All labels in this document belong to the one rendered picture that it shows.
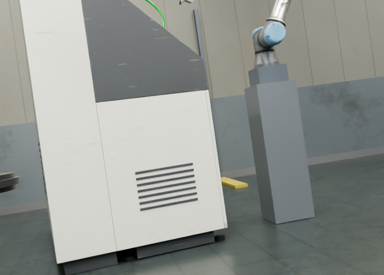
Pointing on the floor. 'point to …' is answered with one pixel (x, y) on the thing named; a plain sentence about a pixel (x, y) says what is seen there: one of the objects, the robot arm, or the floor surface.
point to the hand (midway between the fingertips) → (180, 2)
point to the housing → (67, 127)
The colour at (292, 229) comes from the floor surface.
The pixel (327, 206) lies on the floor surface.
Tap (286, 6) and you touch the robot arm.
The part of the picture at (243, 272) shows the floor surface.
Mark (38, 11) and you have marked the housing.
